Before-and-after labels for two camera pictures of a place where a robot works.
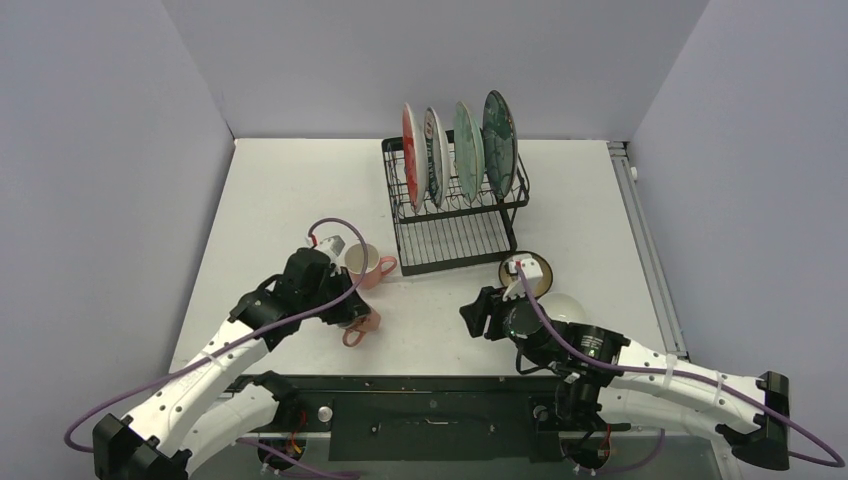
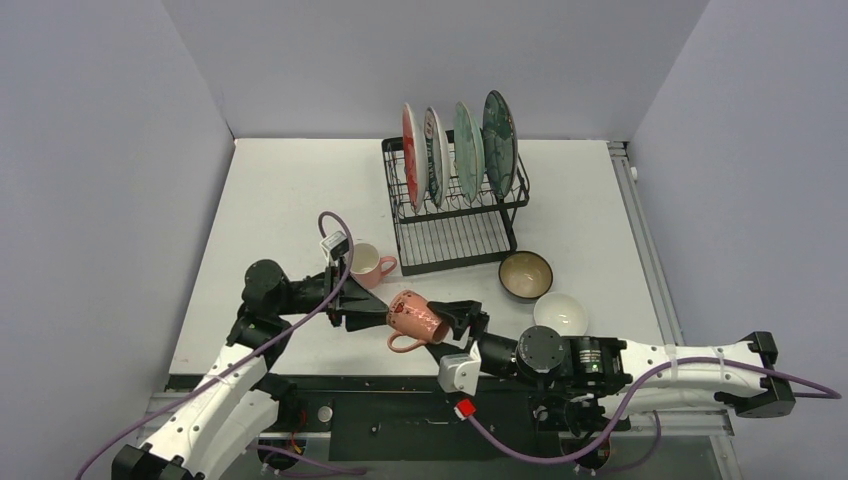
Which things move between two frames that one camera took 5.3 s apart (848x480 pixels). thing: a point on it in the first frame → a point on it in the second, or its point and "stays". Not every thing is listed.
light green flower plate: [470, 149] stays
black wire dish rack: [456, 234] stays
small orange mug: [367, 324] → [411, 316]
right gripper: [488, 313] → [474, 329]
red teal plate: [414, 159] stays
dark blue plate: [500, 146] stays
